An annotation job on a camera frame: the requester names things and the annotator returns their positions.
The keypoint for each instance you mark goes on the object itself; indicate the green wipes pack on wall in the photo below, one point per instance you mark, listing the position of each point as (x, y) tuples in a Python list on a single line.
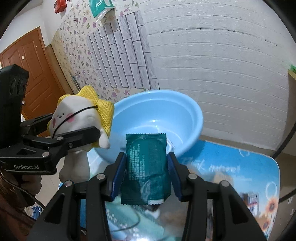
[(99, 8)]

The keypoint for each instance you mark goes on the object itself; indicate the white plush with yellow hood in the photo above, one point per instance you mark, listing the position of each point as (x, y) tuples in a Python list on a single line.
[(74, 113)]

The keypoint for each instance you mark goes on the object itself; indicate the dark green snack packet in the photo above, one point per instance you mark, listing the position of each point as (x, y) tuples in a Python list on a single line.
[(147, 180)]

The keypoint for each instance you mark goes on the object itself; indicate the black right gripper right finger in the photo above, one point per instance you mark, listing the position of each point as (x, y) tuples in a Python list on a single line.
[(232, 218)]

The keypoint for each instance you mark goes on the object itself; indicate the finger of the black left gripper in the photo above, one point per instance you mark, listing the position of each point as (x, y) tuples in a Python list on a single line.
[(35, 126), (83, 139)]

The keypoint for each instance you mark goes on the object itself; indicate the brown wooden door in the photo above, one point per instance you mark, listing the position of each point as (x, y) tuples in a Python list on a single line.
[(43, 87)]

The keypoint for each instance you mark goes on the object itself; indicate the person left hand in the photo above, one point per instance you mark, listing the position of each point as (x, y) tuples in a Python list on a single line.
[(31, 183)]

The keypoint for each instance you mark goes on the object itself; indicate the green small box on desk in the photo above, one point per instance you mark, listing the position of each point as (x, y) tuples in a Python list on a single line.
[(293, 68)]

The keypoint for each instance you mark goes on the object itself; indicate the red box on wall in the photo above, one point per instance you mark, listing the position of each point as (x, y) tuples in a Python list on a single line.
[(60, 6)]

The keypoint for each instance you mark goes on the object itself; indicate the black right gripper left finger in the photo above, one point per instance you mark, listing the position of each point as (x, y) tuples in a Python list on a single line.
[(60, 220)]

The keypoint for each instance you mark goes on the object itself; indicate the wooden side desk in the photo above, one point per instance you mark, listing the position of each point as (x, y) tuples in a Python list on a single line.
[(291, 79)]

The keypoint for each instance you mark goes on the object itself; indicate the clear floss pick box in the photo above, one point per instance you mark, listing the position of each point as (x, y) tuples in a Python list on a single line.
[(251, 201)]

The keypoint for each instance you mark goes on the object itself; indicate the blue plastic basin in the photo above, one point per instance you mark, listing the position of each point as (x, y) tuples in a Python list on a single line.
[(158, 111)]

